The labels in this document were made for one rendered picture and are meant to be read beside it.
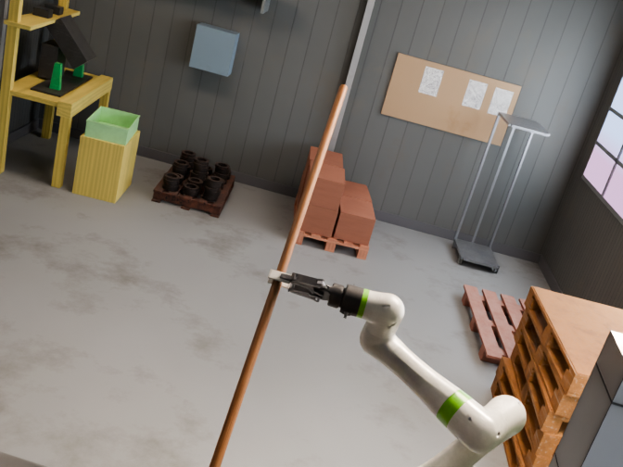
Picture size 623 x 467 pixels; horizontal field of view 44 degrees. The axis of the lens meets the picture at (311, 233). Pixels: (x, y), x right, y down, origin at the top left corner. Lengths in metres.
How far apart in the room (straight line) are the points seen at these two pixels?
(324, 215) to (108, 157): 2.19
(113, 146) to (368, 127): 2.95
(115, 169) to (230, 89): 1.93
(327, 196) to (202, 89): 2.22
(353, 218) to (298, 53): 2.10
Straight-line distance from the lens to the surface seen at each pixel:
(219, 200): 8.18
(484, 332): 7.02
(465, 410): 2.33
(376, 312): 2.35
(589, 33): 9.08
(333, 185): 7.71
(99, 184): 7.89
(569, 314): 5.76
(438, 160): 9.08
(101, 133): 7.76
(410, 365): 2.40
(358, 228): 7.89
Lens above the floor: 2.98
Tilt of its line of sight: 21 degrees down
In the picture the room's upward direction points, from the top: 15 degrees clockwise
